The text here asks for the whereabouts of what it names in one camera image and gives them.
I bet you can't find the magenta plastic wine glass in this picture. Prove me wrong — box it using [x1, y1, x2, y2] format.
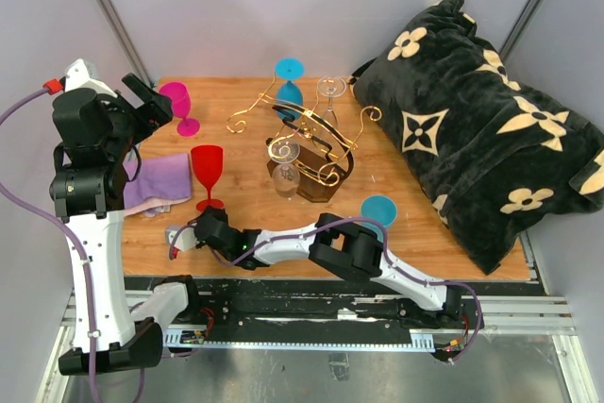
[159, 82, 200, 137]

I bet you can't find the red plastic wine glass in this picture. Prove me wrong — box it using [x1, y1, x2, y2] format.
[191, 144, 224, 212]

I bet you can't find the blue plastic wine glass front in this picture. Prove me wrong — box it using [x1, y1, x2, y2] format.
[361, 194, 397, 229]

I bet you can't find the blue plastic wine glass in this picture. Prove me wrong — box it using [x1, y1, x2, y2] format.
[361, 194, 397, 229]
[275, 58, 305, 107]

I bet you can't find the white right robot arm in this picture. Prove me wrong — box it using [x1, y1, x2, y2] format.
[193, 207, 461, 327]

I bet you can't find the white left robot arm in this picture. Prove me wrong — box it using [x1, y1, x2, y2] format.
[50, 60, 202, 376]

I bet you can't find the clear wine glass front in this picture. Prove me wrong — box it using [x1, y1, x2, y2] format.
[268, 138, 300, 200]

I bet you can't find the clear wine glass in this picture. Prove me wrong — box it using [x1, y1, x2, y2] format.
[317, 76, 347, 129]
[268, 138, 300, 200]

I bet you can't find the blue plastic wine glass back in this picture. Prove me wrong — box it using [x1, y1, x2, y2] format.
[275, 58, 305, 107]

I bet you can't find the clear wine glass back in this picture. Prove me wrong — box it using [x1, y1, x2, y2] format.
[317, 76, 347, 129]

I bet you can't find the purple folded cloth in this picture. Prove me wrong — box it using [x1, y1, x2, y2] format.
[124, 153, 193, 217]

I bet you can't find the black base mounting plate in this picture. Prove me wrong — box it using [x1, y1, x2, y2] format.
[176, 278, 484, 347]

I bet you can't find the black floral plush pillow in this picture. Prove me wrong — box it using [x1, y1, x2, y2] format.
[350, 0, 603, 274]

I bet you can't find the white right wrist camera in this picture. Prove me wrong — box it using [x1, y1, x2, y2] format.
[165, 226, 199, 260]

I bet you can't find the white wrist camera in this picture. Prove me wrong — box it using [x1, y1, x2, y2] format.
[165, 226, 199, 260]
[42, 59, 117, 97]

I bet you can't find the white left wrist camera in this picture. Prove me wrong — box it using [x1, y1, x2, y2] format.
[42, 59, 117, 97]

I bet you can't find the gold wire wine glass rack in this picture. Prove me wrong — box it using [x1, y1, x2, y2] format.
[226, 75, 382, 203]

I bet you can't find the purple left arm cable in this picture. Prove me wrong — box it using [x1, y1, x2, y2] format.
[0, 86, 147, 403]

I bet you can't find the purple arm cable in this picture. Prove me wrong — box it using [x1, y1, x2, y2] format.
[0, 86, 147, 403]
[207, 216, 484, 366]

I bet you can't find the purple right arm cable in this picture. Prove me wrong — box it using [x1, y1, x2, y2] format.
[207, 216, 484, 366]

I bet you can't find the aluminium frame rail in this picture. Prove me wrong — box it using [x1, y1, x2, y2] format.
[60, 287, 581, 355]

